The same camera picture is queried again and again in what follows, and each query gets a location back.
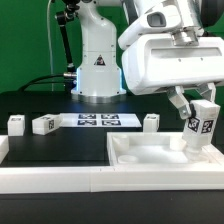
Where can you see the white square tabletop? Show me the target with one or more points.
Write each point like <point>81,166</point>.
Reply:
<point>138,148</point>

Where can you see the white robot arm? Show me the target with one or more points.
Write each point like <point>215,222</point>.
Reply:
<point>109,27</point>

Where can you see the white sheet with tags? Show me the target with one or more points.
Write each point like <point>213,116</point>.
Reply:
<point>99,120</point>

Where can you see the white obstacle fence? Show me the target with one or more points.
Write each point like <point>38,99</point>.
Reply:
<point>111,178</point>

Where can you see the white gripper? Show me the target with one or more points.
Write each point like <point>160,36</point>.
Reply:
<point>153,64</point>

